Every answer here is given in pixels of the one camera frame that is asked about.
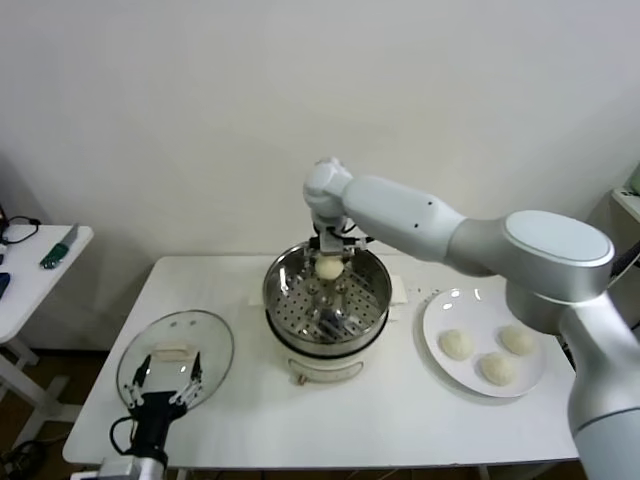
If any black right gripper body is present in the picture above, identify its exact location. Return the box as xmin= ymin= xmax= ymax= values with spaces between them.
xmin=309 ymin=237 xmax=353 ymax=259

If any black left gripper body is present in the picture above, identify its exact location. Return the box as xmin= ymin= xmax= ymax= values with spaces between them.
xmin=128 ymin=393 xmax=189 ymax=454

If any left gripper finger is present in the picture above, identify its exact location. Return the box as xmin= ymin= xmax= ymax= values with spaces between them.
xmin=170 ymin=352 xmax=203 ymax=407
xmin=123 ymin=354 xmax=153 ymax=410

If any glass pot lid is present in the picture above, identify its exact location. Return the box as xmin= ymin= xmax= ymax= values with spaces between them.
xmin=116 ymin=309 xmax=236 ymax=416

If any white steamed baozi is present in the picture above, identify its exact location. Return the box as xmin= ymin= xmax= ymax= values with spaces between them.
xmin=314 ymin=255 xmax=345 ymax=281
xmin=478 ymin=352 xmax=518 ymax=387
xmin=499 ymin=324 xmax=536 ymax=357
xmin=438 ymin=329 xmax=475 ymax=361

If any stainless steel steamer basket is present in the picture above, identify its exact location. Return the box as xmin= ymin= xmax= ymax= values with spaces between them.
xmin=248 ymin=238 xmax=409 ymax=346

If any white round plate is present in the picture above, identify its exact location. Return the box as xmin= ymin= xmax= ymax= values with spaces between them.
xmin=422 ymin=287 xmax=547 ymax=399

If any white side table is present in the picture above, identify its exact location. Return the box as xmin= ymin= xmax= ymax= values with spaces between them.
xmin=0 ymin=224 xmax=95 ymax=441

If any black power plug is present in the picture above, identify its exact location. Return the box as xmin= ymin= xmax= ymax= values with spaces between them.
xmin=610 ymin=247 xmax=640 ymax=289

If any white shelf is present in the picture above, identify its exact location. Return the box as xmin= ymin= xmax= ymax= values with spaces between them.
xmin=610 ymin=187 xmax=640 ymax=224

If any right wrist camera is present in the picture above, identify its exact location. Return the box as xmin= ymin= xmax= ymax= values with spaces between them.
xmin=319 ymin=228 xmax=345 ymax=257

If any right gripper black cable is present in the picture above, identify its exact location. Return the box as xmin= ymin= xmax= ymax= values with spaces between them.
xmin=343 ymin=224 xmax=371 ymax=246

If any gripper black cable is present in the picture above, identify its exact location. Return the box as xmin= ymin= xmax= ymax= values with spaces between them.
xmin=343 ymin=224 xmax=371 ymax=246
xmin=109 ymin=416 xmax=141 ymax=454

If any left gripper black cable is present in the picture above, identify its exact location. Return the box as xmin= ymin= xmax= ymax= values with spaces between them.
xmin=109 ymin=416 xmax=141 ymax=454

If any floor cable bundle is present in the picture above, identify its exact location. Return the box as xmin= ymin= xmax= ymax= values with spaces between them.
xmin=0 ymin=439 xmax=51 ymax=480

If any green handled knife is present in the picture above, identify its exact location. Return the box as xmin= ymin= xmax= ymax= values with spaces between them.
xmin=39 ymin=223 xmax=81 ymax=271

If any black looped cable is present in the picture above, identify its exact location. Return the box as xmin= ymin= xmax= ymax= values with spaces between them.
xmin=0 ymin=215 xmax=42 ymax=247

